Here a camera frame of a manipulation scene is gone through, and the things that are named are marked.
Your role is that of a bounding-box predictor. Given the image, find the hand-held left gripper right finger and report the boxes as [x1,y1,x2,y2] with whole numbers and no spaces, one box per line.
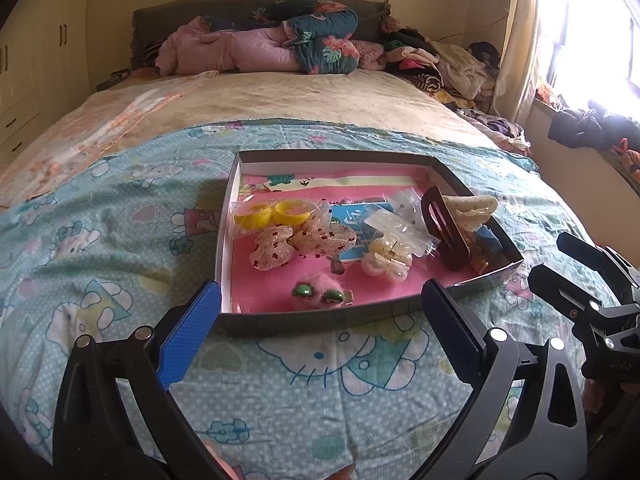
[421,279,588,480]

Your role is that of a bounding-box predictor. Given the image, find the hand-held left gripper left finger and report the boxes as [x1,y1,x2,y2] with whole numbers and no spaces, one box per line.
[52,280,236,480]

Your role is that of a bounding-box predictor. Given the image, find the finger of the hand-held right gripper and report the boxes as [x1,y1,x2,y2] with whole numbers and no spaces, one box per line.
[556,231,633,286]
[527,262,603,328]

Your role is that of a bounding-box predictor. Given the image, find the small blue box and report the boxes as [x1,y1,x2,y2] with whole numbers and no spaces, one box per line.
[472,224,507,262]

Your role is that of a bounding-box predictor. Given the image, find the cream claw hair clip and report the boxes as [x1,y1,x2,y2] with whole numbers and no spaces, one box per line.
[360,236,416,278]

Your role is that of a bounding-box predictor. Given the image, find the packaged brown hair clip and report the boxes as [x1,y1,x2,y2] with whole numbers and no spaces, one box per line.
[421,186,474,272]

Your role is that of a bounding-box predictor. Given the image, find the shallow grey cardboard box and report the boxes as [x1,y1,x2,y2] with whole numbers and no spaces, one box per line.
[214,149,524,339]

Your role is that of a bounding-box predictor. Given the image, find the white slotted hair clip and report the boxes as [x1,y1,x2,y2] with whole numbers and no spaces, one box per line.
[442,193,500,234]

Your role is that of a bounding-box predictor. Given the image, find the clear plastic package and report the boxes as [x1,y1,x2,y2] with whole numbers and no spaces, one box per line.
[364,209,437,257]

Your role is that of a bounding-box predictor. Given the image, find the small clear plastic bag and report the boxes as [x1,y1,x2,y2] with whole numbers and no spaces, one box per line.
[389,189,427,222]

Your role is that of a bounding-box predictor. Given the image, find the pink fuzzy hair clip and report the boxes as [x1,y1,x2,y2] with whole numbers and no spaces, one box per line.
[291,270,357,310]

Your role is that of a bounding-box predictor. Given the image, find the yellow bangles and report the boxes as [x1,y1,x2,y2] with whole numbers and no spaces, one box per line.
[232,199,322,237]

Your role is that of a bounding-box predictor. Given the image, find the pink book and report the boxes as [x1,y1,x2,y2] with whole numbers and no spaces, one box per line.
[226,172,501,313]

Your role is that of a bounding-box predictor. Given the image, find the orange patterned cloth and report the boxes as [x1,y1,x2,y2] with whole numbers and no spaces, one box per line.
[612,136,640,183]

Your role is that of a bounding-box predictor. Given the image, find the cartoon cat printed blanket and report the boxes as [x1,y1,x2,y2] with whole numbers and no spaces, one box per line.
[0,119,623,480]

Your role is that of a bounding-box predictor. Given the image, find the dark clothes on windowsill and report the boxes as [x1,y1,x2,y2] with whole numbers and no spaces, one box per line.
[546,99,640,153]

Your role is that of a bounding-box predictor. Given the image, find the polka-dot fabric hair bow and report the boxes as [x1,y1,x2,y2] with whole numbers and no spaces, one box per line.
[248,209,357,272]

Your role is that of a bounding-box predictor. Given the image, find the purple crumpled clothes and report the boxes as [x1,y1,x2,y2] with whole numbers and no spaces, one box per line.
[457,106,533,157]

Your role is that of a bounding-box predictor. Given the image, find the peach floral sheet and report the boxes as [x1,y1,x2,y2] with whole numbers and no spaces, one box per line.
[0,71,218,208]

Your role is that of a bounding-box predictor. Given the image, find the cream curtain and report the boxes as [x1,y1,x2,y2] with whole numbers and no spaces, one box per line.
[491,0,553,128]

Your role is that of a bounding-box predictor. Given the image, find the pile of mixed clothes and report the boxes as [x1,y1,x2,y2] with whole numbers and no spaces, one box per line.
[357,15,503,111]

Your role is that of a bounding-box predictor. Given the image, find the beige bedspread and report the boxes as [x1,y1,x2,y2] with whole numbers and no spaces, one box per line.
[92,70,501,152]

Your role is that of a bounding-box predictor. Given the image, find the pink quilt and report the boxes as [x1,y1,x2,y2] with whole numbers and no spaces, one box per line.
[154,16,303,77]

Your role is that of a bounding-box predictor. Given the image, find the cream wardrobe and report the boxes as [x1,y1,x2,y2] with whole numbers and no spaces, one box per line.
[0,0,94,166]

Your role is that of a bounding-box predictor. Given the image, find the grey bed headboard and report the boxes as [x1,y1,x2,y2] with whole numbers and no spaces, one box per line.
[130,0,392,77]

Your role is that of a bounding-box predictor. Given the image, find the floral pillow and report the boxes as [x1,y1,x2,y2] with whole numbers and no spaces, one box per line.
[249,0,362,76]

